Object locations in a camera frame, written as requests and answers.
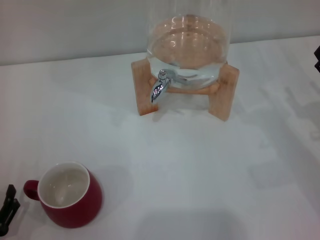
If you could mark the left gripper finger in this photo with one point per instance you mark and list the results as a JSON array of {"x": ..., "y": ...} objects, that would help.
[{"x": 11, "y": 207}]

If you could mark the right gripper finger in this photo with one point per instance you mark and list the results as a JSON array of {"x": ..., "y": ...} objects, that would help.
[
  {"x": 318, "y": 67},
  {"x": 318, "y": 53}
]

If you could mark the red ceramic cup white inside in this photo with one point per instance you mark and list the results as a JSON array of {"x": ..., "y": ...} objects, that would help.
[{"x": 82, "y": 207}]

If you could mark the chrome faucet tap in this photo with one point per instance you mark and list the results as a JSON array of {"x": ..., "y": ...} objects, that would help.
[{"x": 160, "y": 87}]

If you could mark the wooden dispenser stand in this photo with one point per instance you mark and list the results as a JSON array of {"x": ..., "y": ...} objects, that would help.
[{"x": 223, "y": 100}]

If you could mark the clear glass dispenser jar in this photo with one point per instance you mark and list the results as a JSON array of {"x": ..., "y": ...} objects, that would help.
[{"x": 187, "y": 37}]

